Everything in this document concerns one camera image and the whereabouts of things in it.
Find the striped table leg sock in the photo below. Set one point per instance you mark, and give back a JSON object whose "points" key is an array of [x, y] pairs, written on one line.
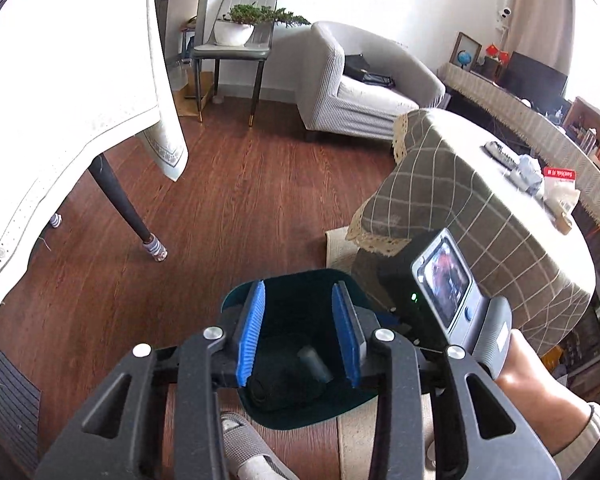
{"points": [[155, 250], [55, 220]]}

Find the grey armchair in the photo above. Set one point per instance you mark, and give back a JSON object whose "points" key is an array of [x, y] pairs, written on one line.
{"points": [[370, 105]]}

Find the round table with checked cloth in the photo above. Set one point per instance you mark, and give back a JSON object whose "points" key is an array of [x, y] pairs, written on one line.
{"points": [[470, 200]]}

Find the clear crumpled plastic bag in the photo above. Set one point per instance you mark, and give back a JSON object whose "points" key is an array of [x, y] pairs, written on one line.
{"points": [[527, 172]]}

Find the grey chair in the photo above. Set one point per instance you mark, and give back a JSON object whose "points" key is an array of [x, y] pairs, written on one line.
{"points": [[230, 52]]}

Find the beige curtain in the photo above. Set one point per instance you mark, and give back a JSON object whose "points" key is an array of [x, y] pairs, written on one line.
{"points": [[540, 10]]}

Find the potted plant in white pot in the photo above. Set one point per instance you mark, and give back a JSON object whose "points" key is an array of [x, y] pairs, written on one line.
{"points": [[234, 34]]}

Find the black bundle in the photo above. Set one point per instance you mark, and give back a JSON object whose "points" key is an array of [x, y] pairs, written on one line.
{"points": [[280, 375]]}

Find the person's right forearm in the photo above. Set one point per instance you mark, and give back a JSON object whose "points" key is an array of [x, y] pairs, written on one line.
{"points": [[530, 395]]}

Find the red-labelled packet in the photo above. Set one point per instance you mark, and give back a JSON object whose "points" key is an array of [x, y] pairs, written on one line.
{"points": [[560, 185]]}

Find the wooden shelf with items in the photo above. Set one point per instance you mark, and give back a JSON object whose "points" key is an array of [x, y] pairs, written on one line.
{"points": [[595, 130]]}

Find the dark grey floor mat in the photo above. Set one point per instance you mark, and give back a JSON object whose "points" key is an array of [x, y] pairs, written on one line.
{"points": [[10, 400]]}

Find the grey slipper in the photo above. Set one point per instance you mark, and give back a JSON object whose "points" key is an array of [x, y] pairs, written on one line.
{"points": [[245, 447]]}

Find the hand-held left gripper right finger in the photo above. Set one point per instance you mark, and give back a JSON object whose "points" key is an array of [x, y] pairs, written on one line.
{"points": [[345, 335]]}

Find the white security camera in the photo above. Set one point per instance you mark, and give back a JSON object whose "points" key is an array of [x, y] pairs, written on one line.
{"points": [[505, 16]]}

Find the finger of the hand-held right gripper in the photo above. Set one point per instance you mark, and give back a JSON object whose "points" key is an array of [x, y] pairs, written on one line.
{"points": [[388, 320]]}

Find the red ornament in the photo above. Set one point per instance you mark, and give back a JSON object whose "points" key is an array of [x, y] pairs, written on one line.
{"points": [[497, 52]]}

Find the cardboard box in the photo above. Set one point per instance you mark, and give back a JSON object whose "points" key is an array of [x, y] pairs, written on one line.
{"points": [[195, 92]]}

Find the remote control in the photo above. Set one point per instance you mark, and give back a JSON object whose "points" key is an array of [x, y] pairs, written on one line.
{"points": [[500, 152]]}

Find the table with white tablecloth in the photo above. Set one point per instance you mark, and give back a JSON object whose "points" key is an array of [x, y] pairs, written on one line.
{"points": [[55, 85]]}

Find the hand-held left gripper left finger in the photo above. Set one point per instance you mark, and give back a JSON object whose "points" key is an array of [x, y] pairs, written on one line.
{"points": [[250, 335]]}

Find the black table leg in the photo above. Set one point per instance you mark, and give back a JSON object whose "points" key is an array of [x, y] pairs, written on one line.
{"points": [[125, 200]]}

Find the framed globe picture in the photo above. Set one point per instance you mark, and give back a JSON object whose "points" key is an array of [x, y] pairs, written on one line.
{"points": [[466, 55]]}

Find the black bag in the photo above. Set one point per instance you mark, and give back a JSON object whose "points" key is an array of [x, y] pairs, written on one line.
{"points": [[362, 67]]}

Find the black monitor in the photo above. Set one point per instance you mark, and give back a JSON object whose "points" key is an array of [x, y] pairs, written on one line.
{"points": [[535, 75]]}

